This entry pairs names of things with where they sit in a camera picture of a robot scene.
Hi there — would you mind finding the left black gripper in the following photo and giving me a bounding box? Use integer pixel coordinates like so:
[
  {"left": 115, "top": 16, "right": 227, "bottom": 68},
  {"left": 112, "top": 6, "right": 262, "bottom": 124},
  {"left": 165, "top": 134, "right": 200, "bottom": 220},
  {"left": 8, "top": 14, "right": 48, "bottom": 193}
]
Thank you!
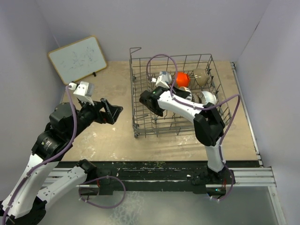
[{"left": 67, "top": 95, "right": 122, "bottom": 139}]

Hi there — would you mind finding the grey wire dish rack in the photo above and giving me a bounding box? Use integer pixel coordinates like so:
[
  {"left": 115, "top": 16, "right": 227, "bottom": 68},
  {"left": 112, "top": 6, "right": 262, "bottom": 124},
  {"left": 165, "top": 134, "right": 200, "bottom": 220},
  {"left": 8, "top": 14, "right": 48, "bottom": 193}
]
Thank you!
[{"left": 129, "top": 47, "right": 226, "bottom": 137}]

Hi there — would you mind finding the beige white bowl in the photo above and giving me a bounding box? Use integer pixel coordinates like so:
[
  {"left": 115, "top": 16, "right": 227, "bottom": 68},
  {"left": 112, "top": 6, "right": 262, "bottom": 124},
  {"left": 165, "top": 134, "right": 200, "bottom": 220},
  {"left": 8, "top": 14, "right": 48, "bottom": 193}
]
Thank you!
[{"left": 177, "top": 86, "right": 193, "bottom": 101}]

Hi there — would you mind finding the orange bowl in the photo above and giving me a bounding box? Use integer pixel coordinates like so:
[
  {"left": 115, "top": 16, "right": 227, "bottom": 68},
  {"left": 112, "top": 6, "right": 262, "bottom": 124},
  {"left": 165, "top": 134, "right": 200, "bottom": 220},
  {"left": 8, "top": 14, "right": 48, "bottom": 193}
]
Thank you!
[{"left": 176, "top": 72, "right": 190, "bottom": 87}]

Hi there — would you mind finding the black glossy bowl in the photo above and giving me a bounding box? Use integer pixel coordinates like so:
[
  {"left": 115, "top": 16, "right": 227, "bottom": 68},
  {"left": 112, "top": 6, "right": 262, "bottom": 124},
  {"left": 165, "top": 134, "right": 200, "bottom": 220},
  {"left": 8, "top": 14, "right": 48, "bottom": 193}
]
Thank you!
[{"left": 193, "top": 68, "right": 208, "bottom": 87}]

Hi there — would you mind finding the white ceramic bowl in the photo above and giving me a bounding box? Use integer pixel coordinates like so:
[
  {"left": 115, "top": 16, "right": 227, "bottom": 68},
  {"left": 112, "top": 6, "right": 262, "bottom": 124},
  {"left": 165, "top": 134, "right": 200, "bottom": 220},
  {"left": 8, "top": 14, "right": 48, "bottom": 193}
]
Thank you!
[{"left": 199, "top": 91, "right": 217, "bottom": 105}]

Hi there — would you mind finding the blue white patterned bowl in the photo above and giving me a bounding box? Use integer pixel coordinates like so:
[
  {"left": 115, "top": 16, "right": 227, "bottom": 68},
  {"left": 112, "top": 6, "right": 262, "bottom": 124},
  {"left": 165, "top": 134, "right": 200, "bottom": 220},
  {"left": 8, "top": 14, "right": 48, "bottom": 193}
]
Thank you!
[{"left": 159, "top": 71, "right": 172, "bottom": 83}]

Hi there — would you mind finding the brown rimmed cream bowl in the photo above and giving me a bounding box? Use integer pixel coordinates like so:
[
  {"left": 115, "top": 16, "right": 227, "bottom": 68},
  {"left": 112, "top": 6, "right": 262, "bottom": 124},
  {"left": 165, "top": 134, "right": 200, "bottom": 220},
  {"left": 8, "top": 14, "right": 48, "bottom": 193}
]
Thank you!
[{"left": 192, "top": 93, "right": 202, "bottom": 104}]

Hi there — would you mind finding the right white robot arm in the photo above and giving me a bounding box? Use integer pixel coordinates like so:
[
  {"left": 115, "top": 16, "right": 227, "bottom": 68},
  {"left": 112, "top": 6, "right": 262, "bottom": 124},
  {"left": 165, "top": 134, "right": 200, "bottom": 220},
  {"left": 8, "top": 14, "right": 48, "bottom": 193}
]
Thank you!
[{"left": 139, "top": 87, "right": 233, "bottom": 183}]

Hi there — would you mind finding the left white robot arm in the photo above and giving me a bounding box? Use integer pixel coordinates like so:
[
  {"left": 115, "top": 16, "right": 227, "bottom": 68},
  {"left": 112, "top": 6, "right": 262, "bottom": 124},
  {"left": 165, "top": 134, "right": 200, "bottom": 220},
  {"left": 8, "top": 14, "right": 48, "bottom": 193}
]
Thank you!
[{"left": 0, "top": 98, "right": 123, "bottom": 225}]

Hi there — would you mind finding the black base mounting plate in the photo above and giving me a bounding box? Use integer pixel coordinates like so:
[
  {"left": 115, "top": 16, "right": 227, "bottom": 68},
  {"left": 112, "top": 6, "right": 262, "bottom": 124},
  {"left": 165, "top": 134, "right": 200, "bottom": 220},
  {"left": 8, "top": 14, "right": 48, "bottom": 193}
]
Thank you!
[{"left": 58, "top": 160, "right": 235, "bottom": 194}]

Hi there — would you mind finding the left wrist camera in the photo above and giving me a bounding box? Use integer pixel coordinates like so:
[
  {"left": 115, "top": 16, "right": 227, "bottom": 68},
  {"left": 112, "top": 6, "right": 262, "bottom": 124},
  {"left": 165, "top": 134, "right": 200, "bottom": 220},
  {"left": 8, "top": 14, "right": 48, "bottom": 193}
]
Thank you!
[{"left": 68, "top": 81, "right": 94, "bottom": 105}]

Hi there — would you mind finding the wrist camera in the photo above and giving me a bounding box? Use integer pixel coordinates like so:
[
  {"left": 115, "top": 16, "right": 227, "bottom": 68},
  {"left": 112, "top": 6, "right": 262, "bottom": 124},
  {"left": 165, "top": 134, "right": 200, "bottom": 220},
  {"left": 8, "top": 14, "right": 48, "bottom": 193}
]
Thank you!
[
  {"left": 68, "top": 81, "right": 94, "bottom": 105},
  {"left": 151, "top": 76, "right": 170, "bottom": 90}
]

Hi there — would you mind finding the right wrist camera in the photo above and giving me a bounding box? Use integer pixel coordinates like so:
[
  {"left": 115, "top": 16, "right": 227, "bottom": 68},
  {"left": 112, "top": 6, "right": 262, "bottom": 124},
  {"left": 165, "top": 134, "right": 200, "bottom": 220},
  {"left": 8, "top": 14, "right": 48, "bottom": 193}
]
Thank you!
[{"left": 151, "top": 76, "right": 170, "bottom": 90}]

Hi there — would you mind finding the small whiteboard with wood frame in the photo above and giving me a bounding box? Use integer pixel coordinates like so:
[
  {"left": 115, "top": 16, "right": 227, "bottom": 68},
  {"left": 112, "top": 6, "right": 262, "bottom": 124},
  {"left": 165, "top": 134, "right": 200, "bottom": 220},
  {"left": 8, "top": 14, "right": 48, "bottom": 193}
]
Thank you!
[{"left": 48, "top": 36, "right": 107, "bottom": 85}]

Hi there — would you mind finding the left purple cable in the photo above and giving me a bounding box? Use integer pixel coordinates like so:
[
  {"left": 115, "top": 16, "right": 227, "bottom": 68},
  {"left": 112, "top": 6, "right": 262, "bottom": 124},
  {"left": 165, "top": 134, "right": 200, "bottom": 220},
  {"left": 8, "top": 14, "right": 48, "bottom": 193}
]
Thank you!
[{"left": 2, "top": 85, "right": 127, "bottom": 225}]

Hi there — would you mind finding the purple cable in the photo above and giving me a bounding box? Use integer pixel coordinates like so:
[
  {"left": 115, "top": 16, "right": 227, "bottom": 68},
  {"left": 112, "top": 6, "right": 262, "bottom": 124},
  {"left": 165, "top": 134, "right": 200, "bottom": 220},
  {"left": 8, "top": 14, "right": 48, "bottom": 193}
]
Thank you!
[
  {"left": 2, "top": 85, "right": 127, "bottom": 225},
  {"left": 146, "top": 53, "right": 241, "bottom": 202}
]

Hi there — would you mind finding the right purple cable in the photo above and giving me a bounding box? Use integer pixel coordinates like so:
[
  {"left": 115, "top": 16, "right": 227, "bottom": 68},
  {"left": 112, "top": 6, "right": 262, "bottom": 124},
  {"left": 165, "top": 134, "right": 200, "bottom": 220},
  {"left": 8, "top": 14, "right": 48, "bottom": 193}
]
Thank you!
[{"left": 146, "top": 53, "right": 241, "bottom": 202}]

